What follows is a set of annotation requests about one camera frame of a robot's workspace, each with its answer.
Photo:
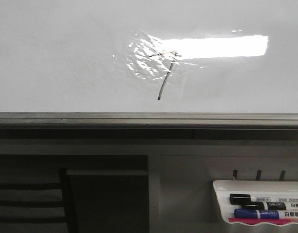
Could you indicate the pink highlighter marker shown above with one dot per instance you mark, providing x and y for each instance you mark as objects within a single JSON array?
[{"x": 251, "y": 221}]

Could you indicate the black slatted chair back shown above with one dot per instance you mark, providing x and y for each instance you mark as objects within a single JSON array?
[{"x": 66, "y": 203}]

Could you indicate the black capped whiteboard marker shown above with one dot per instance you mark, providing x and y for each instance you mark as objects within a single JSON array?
[{"x": 243, "y": 198}]

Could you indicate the white whiteboard surface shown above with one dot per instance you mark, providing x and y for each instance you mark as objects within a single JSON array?
[{"x": 194, "y": 56}]

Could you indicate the blue capped whiteboard marker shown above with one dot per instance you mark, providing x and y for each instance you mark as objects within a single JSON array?
[{"x": 265, "y": 214}]

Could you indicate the grey pegboard stand panel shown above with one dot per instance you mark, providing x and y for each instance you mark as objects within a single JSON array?
[{"x": 181, "y": 195}]

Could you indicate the white plastic marker tray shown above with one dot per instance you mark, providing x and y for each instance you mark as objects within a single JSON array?
[{"x": 223, "y": 188}]

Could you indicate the grey whiteboard frame rail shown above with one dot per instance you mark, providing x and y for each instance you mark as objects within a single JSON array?
[{"x": 205, "y": 126}]

